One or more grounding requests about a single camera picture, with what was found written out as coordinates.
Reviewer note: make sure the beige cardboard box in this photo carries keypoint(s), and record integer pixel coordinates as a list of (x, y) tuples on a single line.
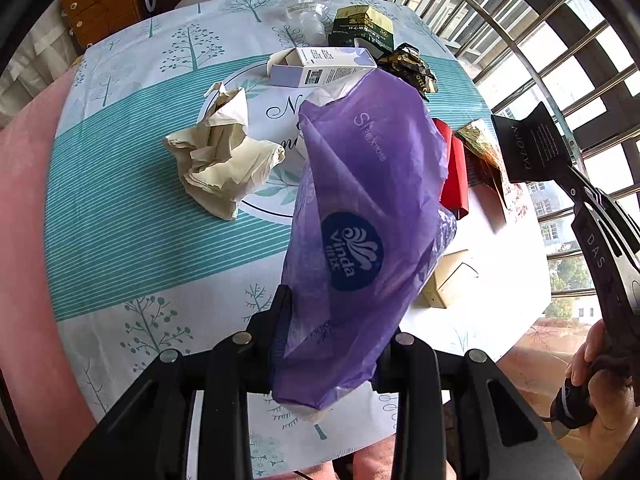
[(450, 280)]

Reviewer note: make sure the black gold crumpled wrapper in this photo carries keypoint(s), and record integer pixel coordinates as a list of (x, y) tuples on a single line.
[(410, 67)]

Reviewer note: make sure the white lace curtain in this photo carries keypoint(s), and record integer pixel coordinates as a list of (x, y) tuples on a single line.
[(30, 70)]

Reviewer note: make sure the person's right hand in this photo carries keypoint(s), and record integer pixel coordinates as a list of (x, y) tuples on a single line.
[(620, 395)]

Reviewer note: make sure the green gold box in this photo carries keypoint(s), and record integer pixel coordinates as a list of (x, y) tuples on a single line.
[(360, 25)]

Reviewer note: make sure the black paper tag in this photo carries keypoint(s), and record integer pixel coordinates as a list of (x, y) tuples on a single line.
[(530, 140)]

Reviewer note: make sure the purple plastic bag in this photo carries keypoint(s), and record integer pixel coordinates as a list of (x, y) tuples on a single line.
[(360, 185)]

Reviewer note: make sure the tree print tablecloth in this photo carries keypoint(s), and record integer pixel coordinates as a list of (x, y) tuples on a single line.
[(125, 240)]

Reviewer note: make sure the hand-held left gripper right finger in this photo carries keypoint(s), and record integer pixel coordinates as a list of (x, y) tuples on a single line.
[(405, 360)]

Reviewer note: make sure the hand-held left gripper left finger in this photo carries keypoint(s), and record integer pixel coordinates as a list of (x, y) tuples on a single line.
[(270, 330)]

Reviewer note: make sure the clear plastic packaging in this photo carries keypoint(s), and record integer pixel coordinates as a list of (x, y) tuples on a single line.
[(305, 15)]

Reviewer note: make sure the gold foil wrapper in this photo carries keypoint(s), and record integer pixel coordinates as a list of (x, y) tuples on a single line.
[(480, 142)]

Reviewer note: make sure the red box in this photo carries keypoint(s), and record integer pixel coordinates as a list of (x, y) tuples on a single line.
[(455, 170)]

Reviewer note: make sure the wooden drawer desk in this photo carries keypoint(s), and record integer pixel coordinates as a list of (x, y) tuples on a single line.
[(100, 0)]

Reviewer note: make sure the pink blanket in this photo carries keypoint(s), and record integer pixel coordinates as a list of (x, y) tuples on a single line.
[(25, 210)]

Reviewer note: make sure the lavender white carton box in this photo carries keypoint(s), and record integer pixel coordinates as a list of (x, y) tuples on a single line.
[(320, 72)]

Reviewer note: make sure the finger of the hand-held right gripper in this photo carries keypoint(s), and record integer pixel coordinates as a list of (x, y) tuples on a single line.
[(580, 187)]

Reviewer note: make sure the metal window grille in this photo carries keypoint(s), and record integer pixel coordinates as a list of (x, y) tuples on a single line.
[(500, 25)]

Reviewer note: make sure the crumpled beige paper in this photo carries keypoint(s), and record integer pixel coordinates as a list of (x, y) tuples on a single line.
[(220, 160)]

